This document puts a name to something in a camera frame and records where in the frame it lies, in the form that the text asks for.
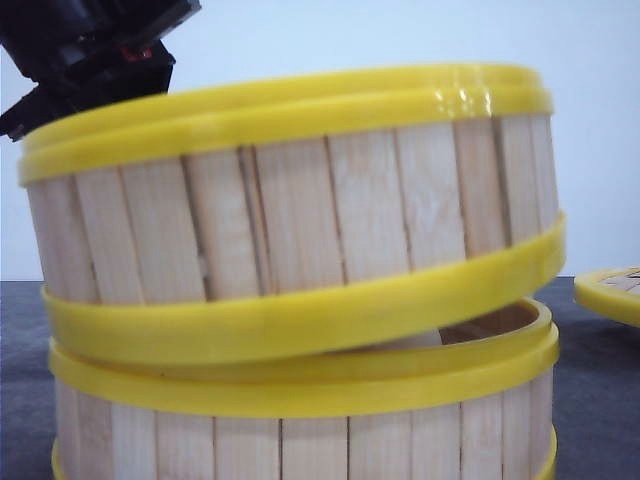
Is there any front bamboo steamer basket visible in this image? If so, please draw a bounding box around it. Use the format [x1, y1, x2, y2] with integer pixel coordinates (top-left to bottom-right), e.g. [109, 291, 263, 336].
[49, 299, 559, 479]

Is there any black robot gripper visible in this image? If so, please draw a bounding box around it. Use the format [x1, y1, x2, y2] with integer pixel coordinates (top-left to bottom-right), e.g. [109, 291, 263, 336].
[1, 0, 201, 142]

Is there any yellow rimmed steamer lid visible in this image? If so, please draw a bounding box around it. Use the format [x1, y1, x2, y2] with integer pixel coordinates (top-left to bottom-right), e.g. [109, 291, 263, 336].
[574, 266, 639, 327]

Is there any right white bun front basket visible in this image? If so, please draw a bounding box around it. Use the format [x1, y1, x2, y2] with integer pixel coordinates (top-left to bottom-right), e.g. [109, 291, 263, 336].
[350, 329, 442, 352]

